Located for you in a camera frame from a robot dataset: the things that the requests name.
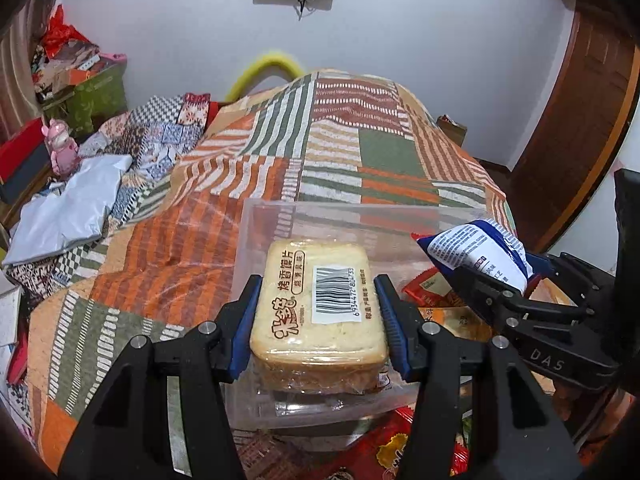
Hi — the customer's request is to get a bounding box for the orange label biscuit stick pack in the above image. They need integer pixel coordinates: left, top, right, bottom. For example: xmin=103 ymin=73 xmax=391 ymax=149
xmin=419 ymin=278 xmax=576 ymax=342

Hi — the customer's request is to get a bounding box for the blue white snack packet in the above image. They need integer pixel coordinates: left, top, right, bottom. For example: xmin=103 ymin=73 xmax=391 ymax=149
xmin=412 ymin=219 xmax=534 ymax=292

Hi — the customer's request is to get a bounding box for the red fried snack packet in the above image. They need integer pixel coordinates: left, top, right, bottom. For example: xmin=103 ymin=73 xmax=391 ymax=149
xmin=402 ymin=266 xmax=466 ymax=309

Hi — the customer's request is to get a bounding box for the clear plastic storage bin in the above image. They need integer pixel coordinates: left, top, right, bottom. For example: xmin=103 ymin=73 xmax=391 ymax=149
xmin=226 ymin=200 xmax=485 ymax=429

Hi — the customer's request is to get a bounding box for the white plastic bag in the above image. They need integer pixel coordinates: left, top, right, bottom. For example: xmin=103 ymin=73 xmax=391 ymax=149
xmin=2 ymin=154 xmax=132 ymax=266

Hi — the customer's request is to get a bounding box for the pink toy figurine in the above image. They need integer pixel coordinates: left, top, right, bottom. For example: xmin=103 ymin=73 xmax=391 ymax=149
xmin=41 ymin=118 xmax=80 ymax=179

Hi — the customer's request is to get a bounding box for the red flat box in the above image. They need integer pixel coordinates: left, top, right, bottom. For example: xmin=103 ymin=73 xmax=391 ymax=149
xmin=0 ymin=118 xmax=44 ymax=184

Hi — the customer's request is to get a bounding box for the patchwork bed blanket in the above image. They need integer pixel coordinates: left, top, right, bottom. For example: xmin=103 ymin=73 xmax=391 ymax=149
xmin=15 ymin=70 xmax=515 ymax=469

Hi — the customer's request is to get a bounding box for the green storage box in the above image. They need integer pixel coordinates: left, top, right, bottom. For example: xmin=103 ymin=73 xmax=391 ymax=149
xmin=42 ymin=63 xmax=128 ymax=138

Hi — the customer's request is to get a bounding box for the yellow foam headboard arc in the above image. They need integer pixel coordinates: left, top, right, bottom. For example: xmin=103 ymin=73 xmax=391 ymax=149
xmin=224 ymin=51 xmax=306 ymax=104

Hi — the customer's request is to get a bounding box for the red plastic bag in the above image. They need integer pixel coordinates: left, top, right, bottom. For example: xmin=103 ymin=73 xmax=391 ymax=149
xmin=40 ymin=4 xmax=89 ymax=58

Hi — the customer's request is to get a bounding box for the striped curtain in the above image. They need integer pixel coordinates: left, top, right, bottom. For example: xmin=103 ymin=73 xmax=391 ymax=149
xmin=1 ymin=0 xmax=56 ymax=142

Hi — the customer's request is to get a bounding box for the wooden door frame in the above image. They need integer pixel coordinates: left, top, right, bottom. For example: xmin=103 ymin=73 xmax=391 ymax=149
xmin=509 ymin=6 xmax=639 ymax=252

